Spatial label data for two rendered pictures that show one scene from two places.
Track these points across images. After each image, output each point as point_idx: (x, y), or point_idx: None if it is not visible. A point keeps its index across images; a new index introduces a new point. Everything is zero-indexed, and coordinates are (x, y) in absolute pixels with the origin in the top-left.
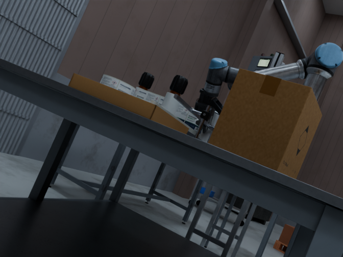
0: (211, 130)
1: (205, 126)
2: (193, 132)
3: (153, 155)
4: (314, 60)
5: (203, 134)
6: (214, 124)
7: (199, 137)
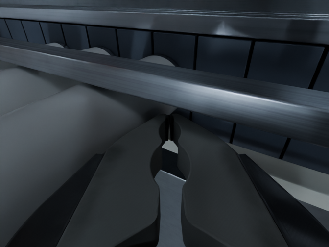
0: (116, 91)
1: (246, 158)
2: (273, 164)
3: None
4: None
5: (165, 107)
6: (58, 115)
7: (174, 110)
